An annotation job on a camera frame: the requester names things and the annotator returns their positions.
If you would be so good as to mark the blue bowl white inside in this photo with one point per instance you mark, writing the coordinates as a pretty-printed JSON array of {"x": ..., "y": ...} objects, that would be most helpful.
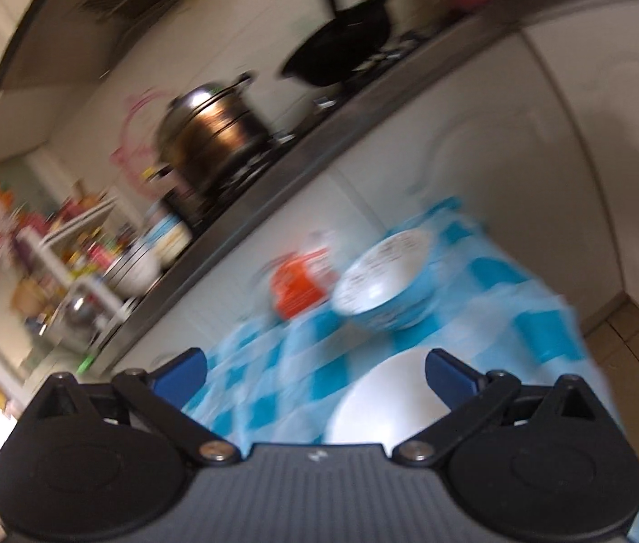
[{"x": 393, "y": 311}]

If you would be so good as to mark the pink wall sticker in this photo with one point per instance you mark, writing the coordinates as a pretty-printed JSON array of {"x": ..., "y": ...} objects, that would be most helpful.
[{"x": 138, "y": 130}]

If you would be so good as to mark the stack of white bowls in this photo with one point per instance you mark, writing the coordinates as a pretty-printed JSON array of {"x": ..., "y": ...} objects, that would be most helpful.
[{"x": 138, "y": 274}]

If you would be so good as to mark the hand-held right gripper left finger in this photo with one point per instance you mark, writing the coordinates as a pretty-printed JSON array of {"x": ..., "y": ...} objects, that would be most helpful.
[{"x": 183, "y": 376}]

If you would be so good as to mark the black wok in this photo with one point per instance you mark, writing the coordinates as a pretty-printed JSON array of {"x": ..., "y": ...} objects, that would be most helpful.
[{"x": 342, "y": 51}]

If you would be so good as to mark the blue rimmed patterned bowl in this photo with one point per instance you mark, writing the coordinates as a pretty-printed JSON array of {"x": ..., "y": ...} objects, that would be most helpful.
[{"x": 172, "y": 237}]

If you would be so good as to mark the range hood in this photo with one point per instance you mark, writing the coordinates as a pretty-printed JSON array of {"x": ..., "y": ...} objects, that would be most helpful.
[{"x": 59, "y": 28}]

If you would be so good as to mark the blue checkered cloth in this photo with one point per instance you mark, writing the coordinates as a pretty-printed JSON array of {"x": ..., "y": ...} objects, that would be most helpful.
[{"x": 494, "y": 294}]

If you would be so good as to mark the white kitchen cabinet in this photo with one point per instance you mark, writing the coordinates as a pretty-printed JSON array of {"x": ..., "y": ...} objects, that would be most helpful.
[{"x": 579, "y": 124}]

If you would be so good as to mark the steel pot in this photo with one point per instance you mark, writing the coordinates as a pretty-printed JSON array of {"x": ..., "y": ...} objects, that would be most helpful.
[{"x": 212, "y": 130}]

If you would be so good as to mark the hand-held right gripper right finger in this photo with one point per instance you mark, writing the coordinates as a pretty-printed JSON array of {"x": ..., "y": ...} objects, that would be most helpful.
[{"x": 449, "y": 379}]

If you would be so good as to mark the green clip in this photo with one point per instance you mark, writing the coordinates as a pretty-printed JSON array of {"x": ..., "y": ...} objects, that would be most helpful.
[{"x": 87, "y": 362}]

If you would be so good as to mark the steel ladle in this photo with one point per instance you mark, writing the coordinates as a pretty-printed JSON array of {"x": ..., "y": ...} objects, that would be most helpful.
[{"x": 79, "y": 311}]

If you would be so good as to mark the orange plastic packet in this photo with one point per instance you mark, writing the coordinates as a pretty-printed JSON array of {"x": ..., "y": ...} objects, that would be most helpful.
[{"x": 296, "y": 288}]

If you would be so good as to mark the white kitchen rack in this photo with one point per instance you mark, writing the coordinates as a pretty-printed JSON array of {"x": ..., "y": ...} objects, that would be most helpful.
[{"x": 99, "y": 294}]

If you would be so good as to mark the gas stove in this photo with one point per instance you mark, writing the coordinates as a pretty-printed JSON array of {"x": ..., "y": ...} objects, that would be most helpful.
[{"x": 251, "y": 169}]

